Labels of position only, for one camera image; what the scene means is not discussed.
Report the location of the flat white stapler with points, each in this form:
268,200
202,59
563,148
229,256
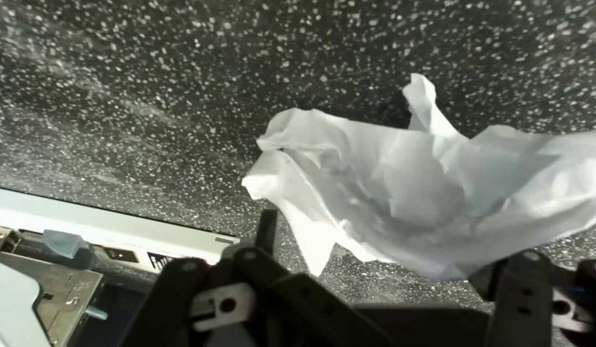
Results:
104,223

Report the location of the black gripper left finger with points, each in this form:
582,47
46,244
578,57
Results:
245,310

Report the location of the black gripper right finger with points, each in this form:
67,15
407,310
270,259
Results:
534,302

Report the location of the white paper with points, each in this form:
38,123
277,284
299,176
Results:
424,194

